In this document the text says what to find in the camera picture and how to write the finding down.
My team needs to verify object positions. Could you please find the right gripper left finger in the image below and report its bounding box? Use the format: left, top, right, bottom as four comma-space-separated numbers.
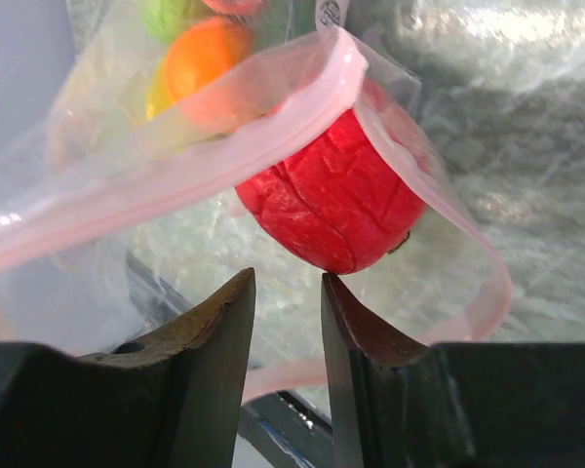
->
0, 268, 256, 467

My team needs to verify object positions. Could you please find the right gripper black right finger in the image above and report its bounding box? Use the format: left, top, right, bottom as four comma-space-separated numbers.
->
321, 274, 585, 467

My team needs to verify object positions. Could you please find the clear zip top bag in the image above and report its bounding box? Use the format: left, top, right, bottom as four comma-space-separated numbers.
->
0, 0, 585, 406

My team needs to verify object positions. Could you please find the red cracked fruit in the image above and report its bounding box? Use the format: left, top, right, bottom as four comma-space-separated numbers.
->
236, 110, 426, 275

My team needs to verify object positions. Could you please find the orange fruit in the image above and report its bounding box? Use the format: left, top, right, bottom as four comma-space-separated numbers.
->
163, 17, 254, 104

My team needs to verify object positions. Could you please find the green lime fruit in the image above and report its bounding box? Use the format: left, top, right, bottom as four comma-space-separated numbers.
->
141, 0, 211, 43

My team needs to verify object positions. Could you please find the pink peach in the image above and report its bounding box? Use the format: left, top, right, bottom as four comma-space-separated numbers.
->
203, 0, 266, 16

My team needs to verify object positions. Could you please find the yellow starfruit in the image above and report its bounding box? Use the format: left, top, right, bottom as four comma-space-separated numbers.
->
145, 59, 176, 121

